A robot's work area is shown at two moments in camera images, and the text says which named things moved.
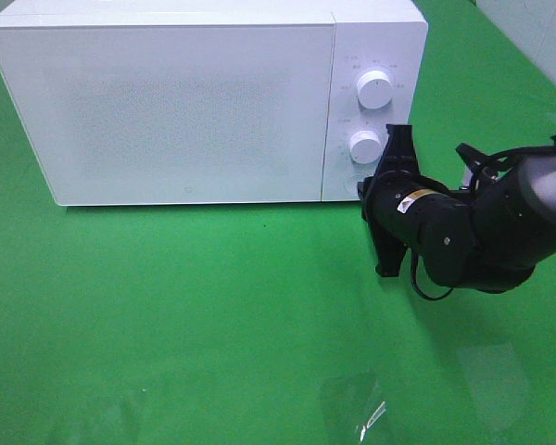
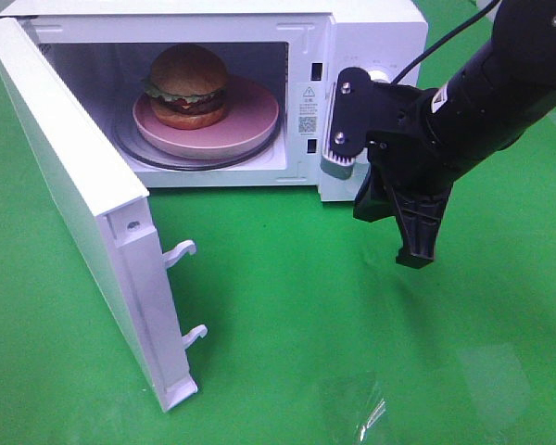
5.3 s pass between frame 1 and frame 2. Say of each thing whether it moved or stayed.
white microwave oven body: stayed
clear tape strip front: stayed
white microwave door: moved
